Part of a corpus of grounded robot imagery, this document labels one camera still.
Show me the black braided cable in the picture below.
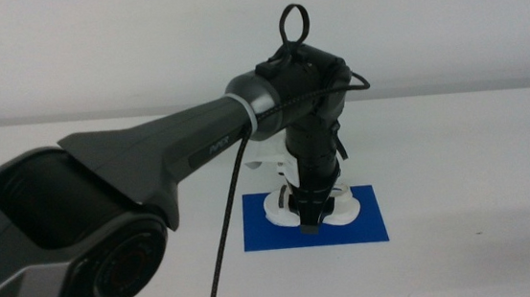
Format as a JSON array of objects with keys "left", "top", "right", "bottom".
[{"left": 185, "top": 68, "right": 389, "bottom": 297}]

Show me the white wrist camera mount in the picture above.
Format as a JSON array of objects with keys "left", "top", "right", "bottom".
[{"left": 242, "top": 134, "right": 302, "bottom": 191}]

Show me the white strapped sandal shoe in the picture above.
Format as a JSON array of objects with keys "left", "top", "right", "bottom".
[{"left": 262, "top": 178, "right": 364, "bottom": 233}]

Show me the blue rectangular mat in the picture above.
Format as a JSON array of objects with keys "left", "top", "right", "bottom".
[{"left": 239, "top": 181, "right": 390, "bottom": 255}]

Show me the black cable tie loop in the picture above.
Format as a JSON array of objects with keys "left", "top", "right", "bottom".
[{"left": 276, "top": 1, "right": 313, "bottom": 48}]

